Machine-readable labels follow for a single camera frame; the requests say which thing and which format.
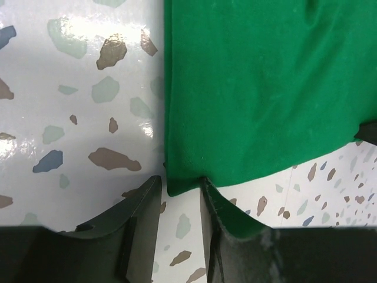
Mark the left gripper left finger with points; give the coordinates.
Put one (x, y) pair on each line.
(118, 245)

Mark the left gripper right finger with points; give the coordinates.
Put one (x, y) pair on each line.
(238, 248)

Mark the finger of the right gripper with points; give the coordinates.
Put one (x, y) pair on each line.
(367, 132)

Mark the green t-shirt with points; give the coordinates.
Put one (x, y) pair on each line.
(255, 87)

